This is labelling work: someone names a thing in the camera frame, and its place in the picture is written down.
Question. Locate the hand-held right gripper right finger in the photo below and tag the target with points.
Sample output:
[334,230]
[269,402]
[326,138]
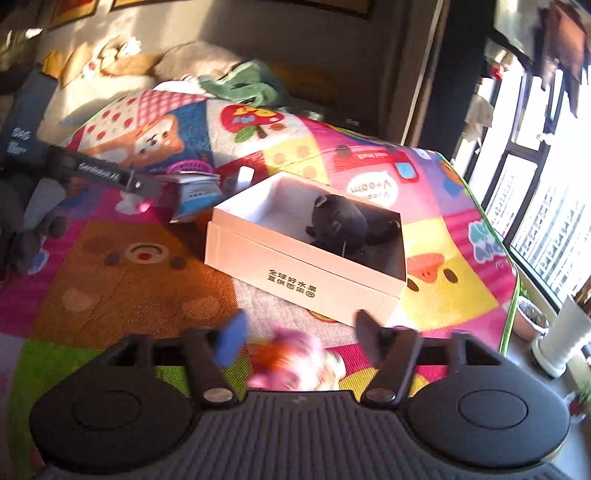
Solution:
[367,332]

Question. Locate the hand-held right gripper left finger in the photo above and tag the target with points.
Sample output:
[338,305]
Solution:
[233,337]

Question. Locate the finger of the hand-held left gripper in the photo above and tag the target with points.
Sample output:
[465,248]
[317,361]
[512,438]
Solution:
[101,170]

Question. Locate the pink toy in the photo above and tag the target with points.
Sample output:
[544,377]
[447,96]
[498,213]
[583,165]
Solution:
[286,364]

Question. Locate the cardboard box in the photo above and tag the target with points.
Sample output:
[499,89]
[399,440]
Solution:
[295,277]

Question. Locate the pink plastic toy strainer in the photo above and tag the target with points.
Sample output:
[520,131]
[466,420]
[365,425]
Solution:
[189,166]

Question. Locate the blue white tissue packet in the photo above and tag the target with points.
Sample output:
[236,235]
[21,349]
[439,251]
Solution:
[196,196]

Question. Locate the small white bottle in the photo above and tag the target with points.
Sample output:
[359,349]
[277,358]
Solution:
[245,177]

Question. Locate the tan cushion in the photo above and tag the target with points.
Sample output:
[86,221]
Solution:
[134,67]

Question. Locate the colourful printed play mat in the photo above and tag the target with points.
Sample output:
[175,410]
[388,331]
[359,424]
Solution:
[115,286]

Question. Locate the black plush toy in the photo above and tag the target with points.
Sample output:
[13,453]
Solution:
[337,217]

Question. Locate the white plush toy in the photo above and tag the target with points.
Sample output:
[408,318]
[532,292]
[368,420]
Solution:
[117,50]

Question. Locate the beige pillow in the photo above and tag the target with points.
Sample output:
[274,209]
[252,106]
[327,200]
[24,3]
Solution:
[198,57]

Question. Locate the small clay flower pot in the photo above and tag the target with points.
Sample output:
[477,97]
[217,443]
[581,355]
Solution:
[528,318]

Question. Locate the green cloth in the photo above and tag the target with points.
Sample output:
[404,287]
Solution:
[249,83]

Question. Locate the white plant pot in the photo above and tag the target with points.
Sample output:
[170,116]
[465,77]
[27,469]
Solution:
[565,337]

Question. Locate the hanging white cloth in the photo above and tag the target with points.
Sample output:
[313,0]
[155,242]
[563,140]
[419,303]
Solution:
[478,117]

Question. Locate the dark cabinet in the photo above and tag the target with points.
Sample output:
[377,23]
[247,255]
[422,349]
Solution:
[369,69]

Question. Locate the hanging dark clothes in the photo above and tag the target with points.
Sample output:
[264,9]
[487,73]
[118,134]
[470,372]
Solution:
[565,41]

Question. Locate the red framed wall poster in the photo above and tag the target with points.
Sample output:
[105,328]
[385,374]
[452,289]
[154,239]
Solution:
[74,11]

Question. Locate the black window frame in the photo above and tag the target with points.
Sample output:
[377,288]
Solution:
[505,203]

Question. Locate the dark framed wall picture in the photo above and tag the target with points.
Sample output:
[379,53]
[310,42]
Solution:
[240,5]

